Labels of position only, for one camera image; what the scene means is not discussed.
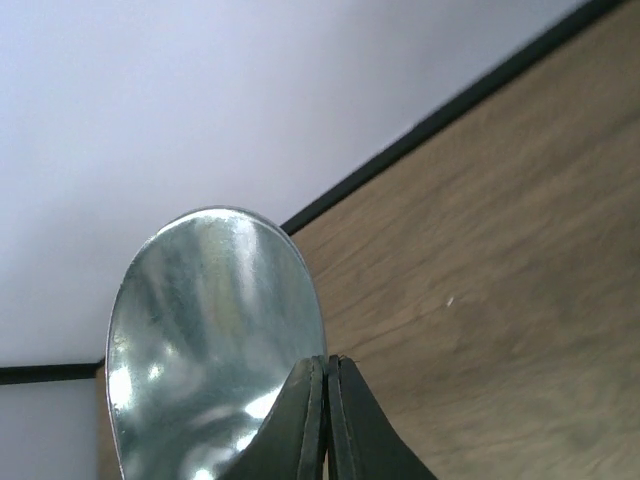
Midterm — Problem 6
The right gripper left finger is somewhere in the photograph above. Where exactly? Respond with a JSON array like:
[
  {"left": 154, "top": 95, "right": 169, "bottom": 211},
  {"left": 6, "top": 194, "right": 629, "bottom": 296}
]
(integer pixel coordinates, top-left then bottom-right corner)
[{"left": 238, "top": 357, "right": 325, "bottom": 479}]

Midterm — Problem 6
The black aluminium frame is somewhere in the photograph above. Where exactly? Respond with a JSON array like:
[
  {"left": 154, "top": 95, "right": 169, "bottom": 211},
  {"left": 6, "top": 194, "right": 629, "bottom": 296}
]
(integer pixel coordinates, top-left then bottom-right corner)
[{"left": 1, "top": 1, "right": 616, "bottom": 384}]

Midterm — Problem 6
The metal scoop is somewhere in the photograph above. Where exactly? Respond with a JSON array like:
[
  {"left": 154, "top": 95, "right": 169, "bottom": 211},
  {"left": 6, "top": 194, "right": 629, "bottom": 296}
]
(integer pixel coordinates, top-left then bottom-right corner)
[{"left": 105, "top": 206, "right": 327, "bottom": 479}]

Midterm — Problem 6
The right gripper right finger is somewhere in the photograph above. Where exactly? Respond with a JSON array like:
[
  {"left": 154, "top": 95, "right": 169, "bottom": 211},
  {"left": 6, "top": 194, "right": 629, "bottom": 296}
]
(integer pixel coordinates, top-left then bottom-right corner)
[{"left": 327, "top": 355, "right": 436, "bottom": 480}]

